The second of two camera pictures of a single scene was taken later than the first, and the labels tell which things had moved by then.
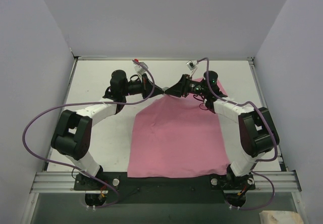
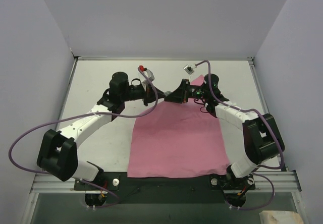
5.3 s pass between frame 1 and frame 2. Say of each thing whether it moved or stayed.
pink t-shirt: stayed
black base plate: stayed
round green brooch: moved
